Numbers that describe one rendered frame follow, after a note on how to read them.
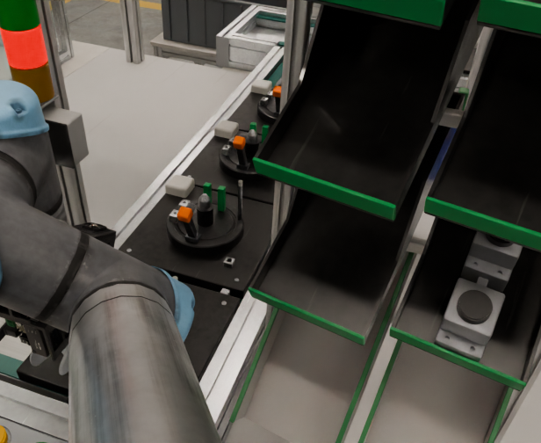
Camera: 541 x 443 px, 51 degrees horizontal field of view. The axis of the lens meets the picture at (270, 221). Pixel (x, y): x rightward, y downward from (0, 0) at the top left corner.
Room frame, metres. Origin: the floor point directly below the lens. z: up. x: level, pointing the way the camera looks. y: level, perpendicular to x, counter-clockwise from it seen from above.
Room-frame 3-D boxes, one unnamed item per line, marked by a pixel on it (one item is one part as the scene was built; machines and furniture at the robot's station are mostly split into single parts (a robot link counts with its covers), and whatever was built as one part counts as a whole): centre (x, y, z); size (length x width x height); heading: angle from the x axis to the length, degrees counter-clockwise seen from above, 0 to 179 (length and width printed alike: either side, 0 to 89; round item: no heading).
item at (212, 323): (0.55, 0.19, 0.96); 0.24 x 0.24 x 0.02; 74
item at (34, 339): (0.40, 0.23, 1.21); 0.09 x 0.08 x 0.12; 164
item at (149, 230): (0.79, 0.12, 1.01); 0.24 x 0.24 x 0.13; 74
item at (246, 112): (1.26, -0.02, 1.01); 0.24 x 0.24 x 0.13; 74
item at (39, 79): (0.71, 0.34, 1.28); 0.05 x 0.05 x 0.05
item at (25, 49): (0.71, 0.34, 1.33); 0.05 x 0.05 x 0.05
